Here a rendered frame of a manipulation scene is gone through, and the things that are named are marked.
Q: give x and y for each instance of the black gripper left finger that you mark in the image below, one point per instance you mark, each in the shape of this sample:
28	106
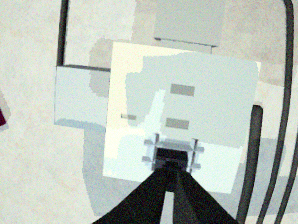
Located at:
143	205

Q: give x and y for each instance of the small pink cube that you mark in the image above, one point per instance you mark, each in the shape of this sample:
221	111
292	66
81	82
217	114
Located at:
2	120

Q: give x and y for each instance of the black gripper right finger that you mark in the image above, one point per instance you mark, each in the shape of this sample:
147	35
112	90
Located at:
193	205

